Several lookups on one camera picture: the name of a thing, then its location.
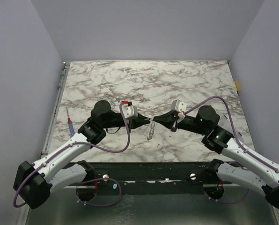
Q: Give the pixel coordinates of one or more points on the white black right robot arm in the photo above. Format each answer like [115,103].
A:
[259,173]

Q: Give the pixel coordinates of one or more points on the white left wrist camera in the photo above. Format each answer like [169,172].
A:
[129,111]

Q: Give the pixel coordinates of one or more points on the blue red handled screwdriver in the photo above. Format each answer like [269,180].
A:
[70,125]

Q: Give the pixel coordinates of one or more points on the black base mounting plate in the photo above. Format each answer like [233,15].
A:
[150,178]

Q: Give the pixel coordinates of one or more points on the left side metal rail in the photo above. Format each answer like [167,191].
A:
[60,89]

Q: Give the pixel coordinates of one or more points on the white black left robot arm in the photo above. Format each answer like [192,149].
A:
[32,183]

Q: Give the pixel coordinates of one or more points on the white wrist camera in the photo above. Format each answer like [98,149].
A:
[179,107]
[129,111]

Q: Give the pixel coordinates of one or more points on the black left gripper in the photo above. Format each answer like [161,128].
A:
[134,123]

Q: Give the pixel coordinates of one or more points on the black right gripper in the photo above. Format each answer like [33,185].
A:
[173,120]

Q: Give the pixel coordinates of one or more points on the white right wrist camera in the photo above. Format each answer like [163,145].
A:
[179,107]

